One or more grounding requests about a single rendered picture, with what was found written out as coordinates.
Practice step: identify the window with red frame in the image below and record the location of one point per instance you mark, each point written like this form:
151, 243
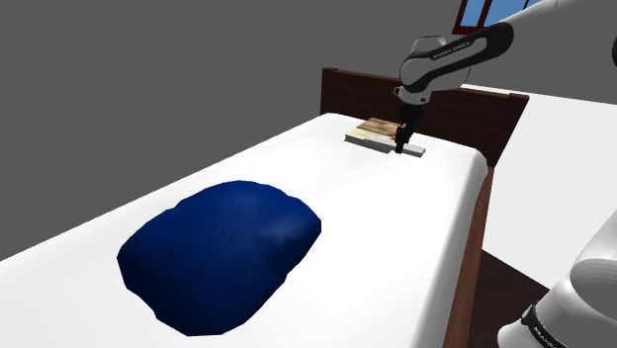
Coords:
482, 12

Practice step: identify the dark blue pillow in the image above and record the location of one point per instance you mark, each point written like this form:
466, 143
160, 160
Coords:
217, 255

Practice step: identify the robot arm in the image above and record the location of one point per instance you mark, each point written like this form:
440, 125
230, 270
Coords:
573, 299

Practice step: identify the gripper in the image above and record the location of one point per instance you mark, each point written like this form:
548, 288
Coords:
410, 114

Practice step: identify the white bed with brown frame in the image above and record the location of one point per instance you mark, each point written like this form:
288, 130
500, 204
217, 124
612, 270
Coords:
385, 207

